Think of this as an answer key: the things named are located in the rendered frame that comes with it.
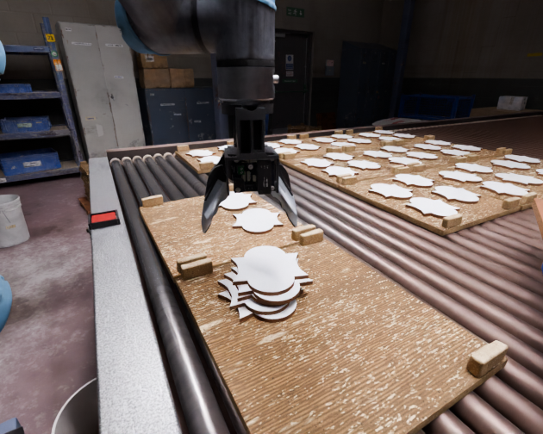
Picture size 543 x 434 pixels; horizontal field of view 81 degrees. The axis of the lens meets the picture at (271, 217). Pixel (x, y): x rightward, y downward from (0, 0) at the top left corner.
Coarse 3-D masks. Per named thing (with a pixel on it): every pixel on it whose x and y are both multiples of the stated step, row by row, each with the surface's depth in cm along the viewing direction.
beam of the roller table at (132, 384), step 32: (96, 160) 153; (96, 192) 111; (96, 256) 72; (128, 256) 72; (96, 288) 61; (128, 288) 61; (96, 320) 53; (128, 320) 53; (96, 352) 47; (128, 352) 47; (128, 384) 42; (160, 384) 42; (128, 416) 38; (160, 416) 38
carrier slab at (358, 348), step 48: (192, 288) 57; (336, 288) 57; (384, 288) 57; (240, 336) 47; (288, 336) 47; (336, 336) 47; (384, 336) 47; (432, 336) 47; (240, 384) 40; (288, 384) 40; (336, 384) 40; (384, 384) 40; (432, 384) 40; (480, 384) 41; (288, 432) 34; (336, 432) 34; (384, 432) 34
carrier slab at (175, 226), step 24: (144, 216) 87; (168, 216) 87; (192, 216) 87; (216, 216) 87; (168, 240) 74; (192, 240) 74; (216, 240) 74; (240, 240) 74; (264, 240) 74; (288, 240) 74; (168, 264) 65; (216, 264) 65
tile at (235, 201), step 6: (228, 198) 97; (234, 198) 97; (240, 198) 97; (246, 198) 97; (222, 204) 93; (228, 204) 93; (234, 204) 93; (240, 204) 93; (246, 204) 93; (252, 204) 95; (228, 210) 90; (234, 210) 90
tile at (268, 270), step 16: (256, 256) 60; (272, 256) 60; (288, 256) 60; (240, 272) 55; (256, 272) 55; (272, 272) 55; (288, 272) 55; (304, 272) 55; (256, 288) 50; (272, 288) 50; (288, 288) 51
